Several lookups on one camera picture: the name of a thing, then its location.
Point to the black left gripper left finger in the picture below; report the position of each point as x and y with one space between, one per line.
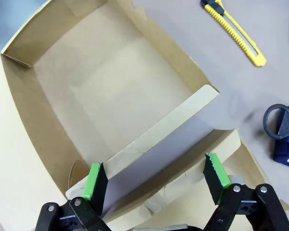
96 190

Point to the navy CAMPUS pencil case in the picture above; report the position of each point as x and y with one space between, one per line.
285 149

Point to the yellow utility knife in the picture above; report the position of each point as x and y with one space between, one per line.
233 29

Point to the shallow cardboard box with lid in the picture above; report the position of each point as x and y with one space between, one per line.
110 84

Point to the deep cardboard box with lid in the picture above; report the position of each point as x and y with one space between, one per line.
173 190

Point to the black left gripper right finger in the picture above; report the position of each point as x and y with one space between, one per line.
216 178

